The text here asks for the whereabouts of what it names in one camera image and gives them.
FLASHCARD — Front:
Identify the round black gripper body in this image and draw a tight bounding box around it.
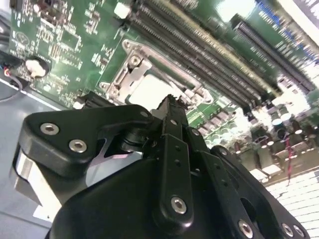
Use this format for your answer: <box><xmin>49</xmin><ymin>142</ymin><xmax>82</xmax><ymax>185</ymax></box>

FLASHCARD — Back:
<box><xmin>51</xmin><ymin>158</ymin><xmax>235</xmax><ymax>239</ymax></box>

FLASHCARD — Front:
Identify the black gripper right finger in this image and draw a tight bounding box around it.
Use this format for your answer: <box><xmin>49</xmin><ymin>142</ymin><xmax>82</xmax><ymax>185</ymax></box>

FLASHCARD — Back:
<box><xmin>174</xmin><ymin>96</ymin><xmax>312</xmax><ymax>239</ymax></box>

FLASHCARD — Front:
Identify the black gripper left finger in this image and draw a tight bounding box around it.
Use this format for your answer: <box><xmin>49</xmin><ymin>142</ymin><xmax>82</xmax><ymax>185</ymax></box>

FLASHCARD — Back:
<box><xmin>18</xmin><ymin>94</ymin><xmax>195</xmax><ymax>229</ymax></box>

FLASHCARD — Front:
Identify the silver topped CPU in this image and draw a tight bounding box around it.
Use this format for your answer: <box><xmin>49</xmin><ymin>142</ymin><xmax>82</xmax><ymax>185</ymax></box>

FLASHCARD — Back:
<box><xmin>123</xmin><ymin>74</ymin><xmax>182</xmax><ymax>111</ymax></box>

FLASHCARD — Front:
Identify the metal socket cover frame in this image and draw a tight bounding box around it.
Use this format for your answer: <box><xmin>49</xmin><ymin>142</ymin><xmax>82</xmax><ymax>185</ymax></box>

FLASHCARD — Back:
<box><xmin>109</xmin><ymin>56</ymin><xmax>207</xmax><ymax>105</ymax></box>

